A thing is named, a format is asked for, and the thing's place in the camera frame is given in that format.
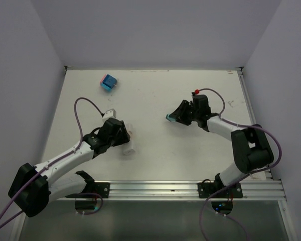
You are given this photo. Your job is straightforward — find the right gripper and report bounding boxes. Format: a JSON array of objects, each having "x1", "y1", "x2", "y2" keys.
[{"x1": 169, "y1": 100, "x2": 199, "y2": 126}]

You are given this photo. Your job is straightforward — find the beige cube socket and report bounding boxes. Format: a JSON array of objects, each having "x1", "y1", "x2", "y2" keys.
[{"x1": 125, "y1": 123, "x2": 134, "y2": 139}]

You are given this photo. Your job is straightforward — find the teal USB charger plug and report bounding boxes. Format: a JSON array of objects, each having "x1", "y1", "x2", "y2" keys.
[{"x1": 166, "y1": 114, "x2": 176, "y2": 122}]

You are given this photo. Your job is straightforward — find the white charger plug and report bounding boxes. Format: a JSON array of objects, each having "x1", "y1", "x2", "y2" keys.
[{"x1": 122, "y1": 140, "x2": 136, "y2": 156}]

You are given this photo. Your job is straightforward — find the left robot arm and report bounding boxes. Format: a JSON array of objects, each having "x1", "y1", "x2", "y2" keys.
[{"x1": 8, "y1": 118, "x2": 130, "y2": 217}]

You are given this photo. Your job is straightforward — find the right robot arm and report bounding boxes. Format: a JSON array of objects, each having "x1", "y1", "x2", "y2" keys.
[{"x1": 166, "y1": 95, "x2": 274, "y2": 197}]

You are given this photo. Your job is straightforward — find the blue pink cube socket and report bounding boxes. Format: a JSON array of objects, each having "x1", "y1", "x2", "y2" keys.
[{"x1": 100, "y1": 74, "x2": 118, "y2": 92}]

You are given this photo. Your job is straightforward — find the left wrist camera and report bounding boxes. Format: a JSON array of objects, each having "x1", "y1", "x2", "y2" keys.
[{"x1": 102, "y1": 108, "x2": 116, "y2": 122}]

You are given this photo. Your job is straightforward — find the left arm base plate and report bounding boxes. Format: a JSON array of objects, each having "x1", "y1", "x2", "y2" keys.
[{"x1": 82, "y1": 182, "x2": 110, "y2": 198}]

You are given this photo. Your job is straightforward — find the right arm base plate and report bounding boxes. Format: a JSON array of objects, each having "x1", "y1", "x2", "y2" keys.
[{"x1": 197, "y1": 179, "x2": 243, "y2": 199}]

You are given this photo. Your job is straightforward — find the aluminium mounting rail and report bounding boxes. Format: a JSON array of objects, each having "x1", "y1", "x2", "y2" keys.
[{"x1": 49, "y1": 178, "x2": 286, "y2": 202}]

